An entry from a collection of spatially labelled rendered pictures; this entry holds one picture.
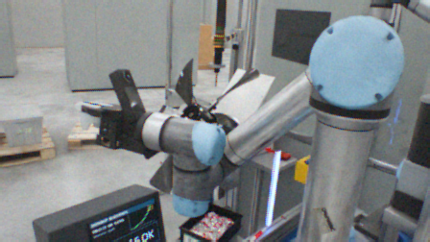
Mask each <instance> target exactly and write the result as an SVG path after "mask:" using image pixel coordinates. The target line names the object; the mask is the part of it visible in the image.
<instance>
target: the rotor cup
mask: <svg viewBox="0 0 430 242"><path fill-rule="evenodd" d="M190 112H193V116H192V117H190V116H189V114H190ZM180 117H182V118H185V119H189V120H196V121H202V120H203V121H204V122H205V123H208V124H212V123H217V124H219V119H218V117H216V115H214V113H212V112H207V111H206V109H204V108H203V107H201V105H198V104H196V103H194V104H191V105H188V106H187V107H185V109H183V110H182V113H181V115H180ZM201 119H202V120H201Z"/></svg>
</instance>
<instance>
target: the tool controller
mask: <svg viewBox="0 0 430 242"><path fill-rule="evenodd" d="M33 230H34V233H35V236H36V242H111V241H114V240H116V242H166V237H165V228H164V224H163V215H162V209H161V205H160V196H159V192H158V191H157V189H152V188H150V187H146V186H142V185H139V184H133V185H130V186H127V187H125V188H122V189H118V190H116V191H112V192H110V193H108V194H105V195H103V196H99V197H97V198H95V199H91V200H89V201H85V202H83V203H79V204H77V205H75V206H71V207H67V208H65V209H63V210H59V211H57V212H53V213H51V214H47V215H45V216H43V217H39V218H37V219H35V220H33Z"/></svg>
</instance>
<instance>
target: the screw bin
mask: <svg viewBox="0 0 430 242"><path fill-rule="evenodd" d="M212 211H214V213H215V214H217V215H221V216H222V217H225V218H227V219H230V220H232V221H234V223H233V224H232V225H231V226H230V227H229V228H228V229H227V230H226V232H224V234H223V235H222V236H221V237H219V239H218V240H216V242H229V240H231V238H232V237H234V235H235V234H236V233H237V232H238V231H239V229H240V227H241V220H242V217H243V215H240V214H239V213H237V212H233V211H231V210H227V209H226V208H223V207H220V206H217V205H214V204H212V203H208V210H207V211H206V212H205V213H204V214H203V215H200V216H198V217H193V218H189V219H188V220H186V221H185V223H183V224H182V225H180V226H179V230H180V242H214V241H212V240H209V239H208V238H206V237H203V236H201V235H198V234H196V233H195V232H193V231H191V230H190V229H191V228H192V227H193V226H194V225H196V223H198V222H199V221H200V220H201V219H202V218H203V217H204V216H205V214H207V213H208V212H212Z"/></svg>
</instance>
